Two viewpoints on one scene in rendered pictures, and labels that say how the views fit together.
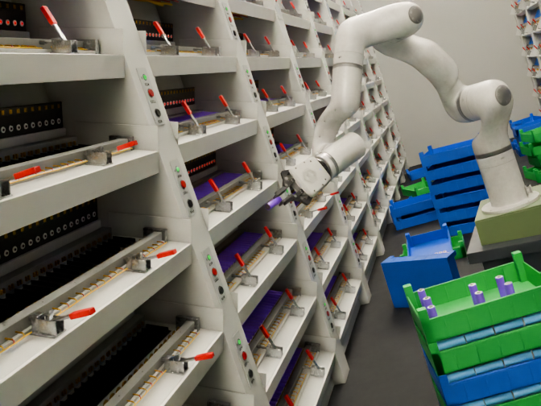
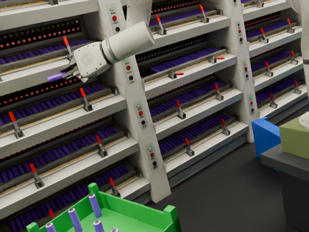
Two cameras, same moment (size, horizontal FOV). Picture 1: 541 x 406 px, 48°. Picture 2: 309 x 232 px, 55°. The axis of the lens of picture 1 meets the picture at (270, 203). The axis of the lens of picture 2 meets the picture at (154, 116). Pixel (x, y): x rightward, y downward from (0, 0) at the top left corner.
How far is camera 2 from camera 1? 1.39 m
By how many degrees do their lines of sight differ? 41
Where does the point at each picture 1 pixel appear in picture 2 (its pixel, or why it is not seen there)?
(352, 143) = (133, 33)
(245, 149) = (96, 22)
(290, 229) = (121, 90)
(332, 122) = (134, 8)
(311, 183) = (86, 66)
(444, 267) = not seen: hidden behind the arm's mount
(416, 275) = (268, 142)
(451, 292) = (123, 207)
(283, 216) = (118, 79)
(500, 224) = (300, 139)
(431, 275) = not seen: hidden behind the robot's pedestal
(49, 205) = not seen: outside the picture
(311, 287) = (134, 135)
